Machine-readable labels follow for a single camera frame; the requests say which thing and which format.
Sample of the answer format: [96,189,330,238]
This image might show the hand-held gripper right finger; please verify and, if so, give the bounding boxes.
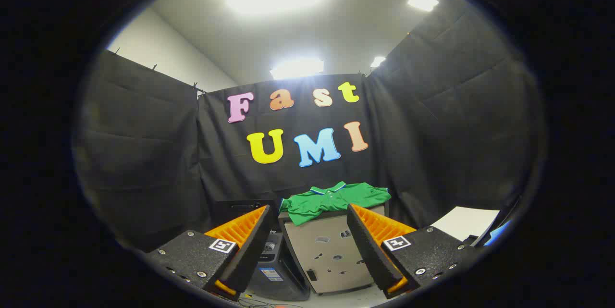
[346,203,476,299]

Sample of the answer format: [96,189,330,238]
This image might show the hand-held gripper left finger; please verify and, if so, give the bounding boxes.
[146,205,278,301]

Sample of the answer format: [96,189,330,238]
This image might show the dark grey washing machine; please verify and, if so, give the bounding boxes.
[211,199,310,301]

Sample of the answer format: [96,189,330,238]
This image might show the green polo shirt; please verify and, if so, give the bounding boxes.
[280,182,392,226]

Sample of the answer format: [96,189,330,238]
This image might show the beige metal cabinet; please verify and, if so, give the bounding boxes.
[279,205,388,295]

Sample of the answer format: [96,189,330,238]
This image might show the black backdrop cloth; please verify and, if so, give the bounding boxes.
[72,0,546,252]

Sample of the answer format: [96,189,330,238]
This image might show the white flat board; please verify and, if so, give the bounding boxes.
[430,206,500,242]

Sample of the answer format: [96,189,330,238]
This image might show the blue object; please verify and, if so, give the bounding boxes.
[483,219,513,247]

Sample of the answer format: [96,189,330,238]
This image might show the thin black cable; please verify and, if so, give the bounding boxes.
[238,297,304,308]

